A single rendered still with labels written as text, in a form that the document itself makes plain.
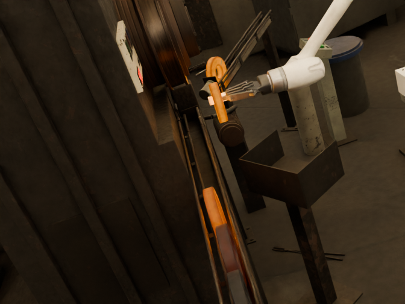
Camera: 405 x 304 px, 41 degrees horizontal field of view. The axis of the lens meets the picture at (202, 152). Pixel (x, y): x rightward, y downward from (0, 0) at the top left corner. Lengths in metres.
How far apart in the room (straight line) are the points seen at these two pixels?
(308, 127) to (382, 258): 0.98
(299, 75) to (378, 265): 0.86
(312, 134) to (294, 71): 1.10
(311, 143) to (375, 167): 0.40
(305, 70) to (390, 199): 0.92
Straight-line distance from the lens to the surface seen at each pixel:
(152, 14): 1.94
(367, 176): 2.89
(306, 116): 3.04
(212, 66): 2.68
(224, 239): 1.44
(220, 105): 1.98
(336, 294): 2.27
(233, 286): 1.32
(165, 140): 1.80
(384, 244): 2.46
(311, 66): 2.05
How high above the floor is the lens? 1.60
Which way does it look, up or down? 26 degrees down
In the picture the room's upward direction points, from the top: 21 degrees counter-clockwise
